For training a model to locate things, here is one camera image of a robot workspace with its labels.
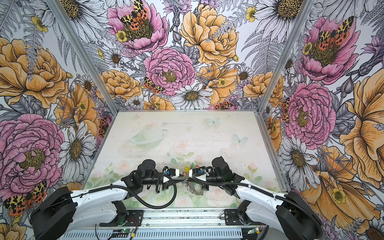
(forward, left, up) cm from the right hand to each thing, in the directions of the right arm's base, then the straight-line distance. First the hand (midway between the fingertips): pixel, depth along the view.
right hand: (190, 182), depth 76 cm
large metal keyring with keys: (-3, -3, -1) cm, 4 cm away
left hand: (+2, +5, 0) cm, 5 cm away
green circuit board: (-19, +33, -11) cm, 39 cm away
